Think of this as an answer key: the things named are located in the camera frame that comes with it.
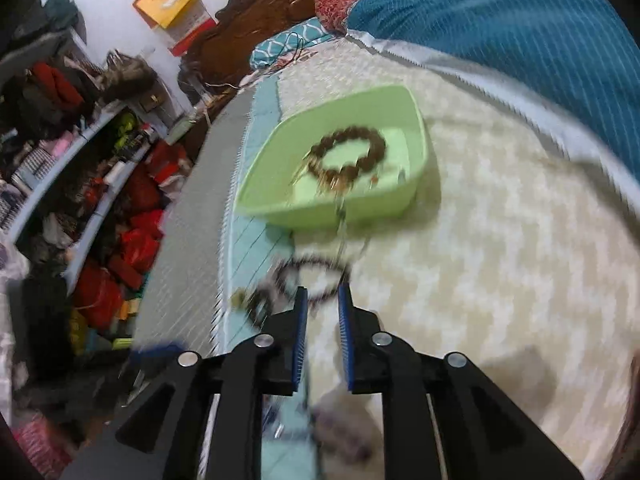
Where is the pile of red packets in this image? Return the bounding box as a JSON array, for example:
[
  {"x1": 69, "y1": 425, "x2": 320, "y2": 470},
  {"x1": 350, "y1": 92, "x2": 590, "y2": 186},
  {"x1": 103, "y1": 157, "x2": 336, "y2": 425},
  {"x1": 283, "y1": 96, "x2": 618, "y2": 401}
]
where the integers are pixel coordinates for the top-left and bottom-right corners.
[{"x1": 72, "y1": 140, "x2": 193, "y2": 331}]

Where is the teal patterned pillow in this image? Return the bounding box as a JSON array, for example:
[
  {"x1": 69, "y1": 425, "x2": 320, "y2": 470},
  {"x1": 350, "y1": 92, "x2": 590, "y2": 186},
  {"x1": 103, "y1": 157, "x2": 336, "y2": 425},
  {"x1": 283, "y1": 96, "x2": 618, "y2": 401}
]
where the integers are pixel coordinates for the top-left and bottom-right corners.
[{"x1": 250, "y1": 16, "x2": 333, "y2": 68}]

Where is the carved wooden headboard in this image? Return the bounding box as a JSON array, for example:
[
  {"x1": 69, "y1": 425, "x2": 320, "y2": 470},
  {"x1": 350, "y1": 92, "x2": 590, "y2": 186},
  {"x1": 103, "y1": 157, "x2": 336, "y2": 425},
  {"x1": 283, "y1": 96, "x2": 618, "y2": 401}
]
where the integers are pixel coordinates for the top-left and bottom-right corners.
[{"x1": 177, "y1": 0, "x2": 406, "y2": 101}]

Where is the grey storage shelf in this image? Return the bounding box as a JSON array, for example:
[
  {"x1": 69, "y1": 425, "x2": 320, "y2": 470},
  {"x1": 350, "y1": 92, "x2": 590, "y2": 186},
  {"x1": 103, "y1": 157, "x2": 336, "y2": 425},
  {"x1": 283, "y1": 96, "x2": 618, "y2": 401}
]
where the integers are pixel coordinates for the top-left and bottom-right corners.
[{"x1": 0, "y1": 0, "x2": 201, "y2": 356}]

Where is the dark jewelry piece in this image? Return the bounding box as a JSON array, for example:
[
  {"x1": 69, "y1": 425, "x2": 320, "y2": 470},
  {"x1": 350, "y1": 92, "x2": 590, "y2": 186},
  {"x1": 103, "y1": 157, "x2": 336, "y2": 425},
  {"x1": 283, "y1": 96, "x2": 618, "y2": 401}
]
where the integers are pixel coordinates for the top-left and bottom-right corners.
[{"x1": 231, "y1": 286, "x2": 273, "y2": 330}]

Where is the dark bead bracelet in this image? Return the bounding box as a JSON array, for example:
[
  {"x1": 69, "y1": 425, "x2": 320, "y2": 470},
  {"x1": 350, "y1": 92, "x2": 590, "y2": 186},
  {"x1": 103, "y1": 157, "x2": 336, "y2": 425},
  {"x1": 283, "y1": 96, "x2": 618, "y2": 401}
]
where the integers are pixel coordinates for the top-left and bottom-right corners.
[{"x1": 272, "y1": 255, "x2": 351, "y2": 316}]

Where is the red white paper bag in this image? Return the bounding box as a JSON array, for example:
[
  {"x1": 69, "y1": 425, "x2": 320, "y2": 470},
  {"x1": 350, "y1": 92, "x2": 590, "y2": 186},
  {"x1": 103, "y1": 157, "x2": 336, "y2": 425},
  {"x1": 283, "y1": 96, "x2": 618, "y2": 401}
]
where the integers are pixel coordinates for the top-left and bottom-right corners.
[{"x1": 160, "y1": 0, "x2": 218, "y2": 57}]

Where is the green plastic basin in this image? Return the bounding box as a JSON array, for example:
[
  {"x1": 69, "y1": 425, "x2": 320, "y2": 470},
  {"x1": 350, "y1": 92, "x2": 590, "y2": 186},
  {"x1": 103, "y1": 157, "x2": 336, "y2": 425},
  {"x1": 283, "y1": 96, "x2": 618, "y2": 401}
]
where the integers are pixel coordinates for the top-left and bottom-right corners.
[{"x1": 235, "y1": 85, "x2": 430, "y2": 231}]

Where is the neon green packet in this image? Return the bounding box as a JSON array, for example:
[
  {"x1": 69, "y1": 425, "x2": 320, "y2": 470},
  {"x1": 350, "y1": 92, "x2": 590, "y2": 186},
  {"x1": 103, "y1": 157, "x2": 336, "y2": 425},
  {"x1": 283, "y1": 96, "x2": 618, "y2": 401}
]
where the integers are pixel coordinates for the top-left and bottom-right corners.
[{"x1": 115, "y1": 112, "x2": 138, "y2": 153}]

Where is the brown wooden bead bracelet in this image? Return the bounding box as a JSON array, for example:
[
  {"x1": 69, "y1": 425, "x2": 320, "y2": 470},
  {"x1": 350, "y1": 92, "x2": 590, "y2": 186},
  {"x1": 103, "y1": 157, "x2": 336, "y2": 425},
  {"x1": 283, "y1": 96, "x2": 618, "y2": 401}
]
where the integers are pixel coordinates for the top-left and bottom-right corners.
[{"x1": 302, "y1": 126, "x2": 388, "y2": 193}]

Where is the pink patterned cloth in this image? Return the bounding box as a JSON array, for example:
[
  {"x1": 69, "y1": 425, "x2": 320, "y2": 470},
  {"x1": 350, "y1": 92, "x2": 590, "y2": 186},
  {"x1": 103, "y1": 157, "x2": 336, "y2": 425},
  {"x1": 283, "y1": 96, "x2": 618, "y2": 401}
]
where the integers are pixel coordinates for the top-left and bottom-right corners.
[{"x1": 15, "y1": 420, "x2": 71, "y2": 480}]

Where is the thin chain necklace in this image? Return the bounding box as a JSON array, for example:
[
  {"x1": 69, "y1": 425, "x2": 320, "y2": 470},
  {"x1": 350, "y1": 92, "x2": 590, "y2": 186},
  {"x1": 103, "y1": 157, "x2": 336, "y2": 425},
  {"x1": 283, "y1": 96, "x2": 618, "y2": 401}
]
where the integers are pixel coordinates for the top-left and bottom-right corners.
[{"x1": 335, "y1": 195, "x2": 373, "y2": 271}]

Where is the red garment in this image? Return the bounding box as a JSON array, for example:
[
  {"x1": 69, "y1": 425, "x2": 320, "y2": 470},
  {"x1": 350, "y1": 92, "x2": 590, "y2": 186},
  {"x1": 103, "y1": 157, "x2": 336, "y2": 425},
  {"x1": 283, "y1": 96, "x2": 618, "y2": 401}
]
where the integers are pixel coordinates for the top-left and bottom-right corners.
[{"x1": 30, "y1": 62, "x2": 83, "y2": 111}]

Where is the zigzag patterned bedspread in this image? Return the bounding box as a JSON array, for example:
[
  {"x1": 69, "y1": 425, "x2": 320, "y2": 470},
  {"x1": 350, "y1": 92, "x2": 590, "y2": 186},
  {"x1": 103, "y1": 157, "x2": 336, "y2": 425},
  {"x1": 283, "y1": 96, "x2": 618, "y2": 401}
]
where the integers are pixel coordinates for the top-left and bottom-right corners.
[{"x1": 132, "y1": 35, "x2": 633, "y2": 480}]

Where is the brown handbag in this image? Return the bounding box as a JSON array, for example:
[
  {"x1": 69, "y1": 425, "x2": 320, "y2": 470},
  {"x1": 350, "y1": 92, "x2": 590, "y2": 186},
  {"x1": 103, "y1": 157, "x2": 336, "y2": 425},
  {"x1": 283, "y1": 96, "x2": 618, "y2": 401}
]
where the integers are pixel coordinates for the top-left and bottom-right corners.
[{"x1": 97, "y1": 50, "x2": 158, "y2": 103}]

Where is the teal checked blanket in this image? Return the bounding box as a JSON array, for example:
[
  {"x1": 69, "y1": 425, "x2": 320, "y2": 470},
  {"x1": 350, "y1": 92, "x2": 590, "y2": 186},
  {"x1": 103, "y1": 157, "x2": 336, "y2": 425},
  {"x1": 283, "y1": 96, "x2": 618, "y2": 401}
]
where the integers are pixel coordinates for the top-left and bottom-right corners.
[{"x1": 347, "y1": 0, "x2": 640, "y2": 186}]

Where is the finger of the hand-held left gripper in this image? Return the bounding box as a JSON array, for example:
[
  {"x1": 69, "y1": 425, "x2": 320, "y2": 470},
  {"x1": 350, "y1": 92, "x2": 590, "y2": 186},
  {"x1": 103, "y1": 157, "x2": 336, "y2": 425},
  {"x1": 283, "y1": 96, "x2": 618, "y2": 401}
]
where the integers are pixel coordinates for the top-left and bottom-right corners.
[{"x1": 131, "y1": 342, "x2": 183, "y2": 361}]

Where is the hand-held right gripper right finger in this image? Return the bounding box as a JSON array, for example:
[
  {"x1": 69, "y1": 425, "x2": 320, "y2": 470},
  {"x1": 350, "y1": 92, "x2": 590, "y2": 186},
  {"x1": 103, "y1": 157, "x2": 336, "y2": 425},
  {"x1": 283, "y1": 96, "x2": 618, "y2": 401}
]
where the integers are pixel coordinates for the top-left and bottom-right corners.
[{"x1": 337, "y1": 282, "x2": 586, "y2": 480}]

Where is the dark green cloth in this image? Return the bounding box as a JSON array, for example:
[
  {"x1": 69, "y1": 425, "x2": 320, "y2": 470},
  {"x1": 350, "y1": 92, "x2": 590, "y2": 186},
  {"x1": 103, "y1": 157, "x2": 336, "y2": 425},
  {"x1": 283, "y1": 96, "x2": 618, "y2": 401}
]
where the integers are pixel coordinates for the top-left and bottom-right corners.
[{"x1": 42, "y1": 0, "x2": 86, "y2": 31}]

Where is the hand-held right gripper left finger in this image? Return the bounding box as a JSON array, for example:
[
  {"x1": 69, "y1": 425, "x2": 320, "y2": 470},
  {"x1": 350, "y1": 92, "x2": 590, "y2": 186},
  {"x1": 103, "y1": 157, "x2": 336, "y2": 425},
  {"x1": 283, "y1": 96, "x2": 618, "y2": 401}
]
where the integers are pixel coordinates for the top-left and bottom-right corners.
[{"x1": 75, "y1": 286, "x2": 308, "y2": 480}]

